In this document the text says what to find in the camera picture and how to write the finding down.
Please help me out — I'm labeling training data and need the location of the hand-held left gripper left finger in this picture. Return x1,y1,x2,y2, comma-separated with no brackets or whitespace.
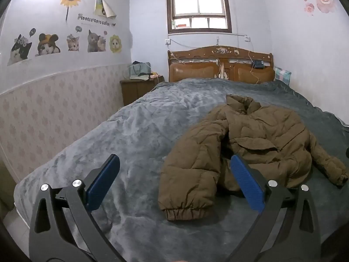
29,154,122,262

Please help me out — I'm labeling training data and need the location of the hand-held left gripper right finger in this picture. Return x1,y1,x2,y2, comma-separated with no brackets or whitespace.
226,153,322,262

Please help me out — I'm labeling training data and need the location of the brown puffer jacket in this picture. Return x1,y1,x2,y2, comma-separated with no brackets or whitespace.
158,94,349,221

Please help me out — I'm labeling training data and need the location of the grey fleece blanket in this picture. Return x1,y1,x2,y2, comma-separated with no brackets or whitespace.
14,78,349,262

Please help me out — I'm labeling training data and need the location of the wooden nightstand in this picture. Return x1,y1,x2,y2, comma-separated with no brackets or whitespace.
120,76,165,106

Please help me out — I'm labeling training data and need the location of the checked pastel pillow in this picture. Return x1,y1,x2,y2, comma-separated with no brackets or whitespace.
274,66,292,84

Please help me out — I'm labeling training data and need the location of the light green paper bag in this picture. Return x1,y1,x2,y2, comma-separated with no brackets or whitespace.
129,61,151,78

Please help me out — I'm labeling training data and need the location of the wooden bed headboard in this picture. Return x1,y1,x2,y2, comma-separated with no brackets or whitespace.
167,45,276,84

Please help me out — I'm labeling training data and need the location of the yellow flower cat sticker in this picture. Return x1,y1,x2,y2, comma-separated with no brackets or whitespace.
109,34,122,53

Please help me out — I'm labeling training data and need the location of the small tabby kitten sticker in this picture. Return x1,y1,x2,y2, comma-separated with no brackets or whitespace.
67,33,80,52

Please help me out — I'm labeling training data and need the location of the hat wearing cat sticker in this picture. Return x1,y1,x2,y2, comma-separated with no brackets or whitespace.
35,33,61,57

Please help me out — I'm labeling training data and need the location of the black white cat sticker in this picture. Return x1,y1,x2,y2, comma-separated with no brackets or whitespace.
7,34,33,66

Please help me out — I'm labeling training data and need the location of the brown framed window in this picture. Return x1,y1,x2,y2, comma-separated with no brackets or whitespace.
166,0,232,34

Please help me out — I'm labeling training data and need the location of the white charging cable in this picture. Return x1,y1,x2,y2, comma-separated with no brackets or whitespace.
248,50,259,84

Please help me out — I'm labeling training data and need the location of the grey cat wall sticker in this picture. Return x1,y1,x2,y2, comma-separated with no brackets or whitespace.
87,29,107,53

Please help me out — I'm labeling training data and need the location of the lettered banner wall sticker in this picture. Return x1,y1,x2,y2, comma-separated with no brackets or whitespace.
77,13,118,28

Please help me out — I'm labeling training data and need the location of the peeling paper wall poster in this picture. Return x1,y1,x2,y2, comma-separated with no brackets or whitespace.
94,0,116,18

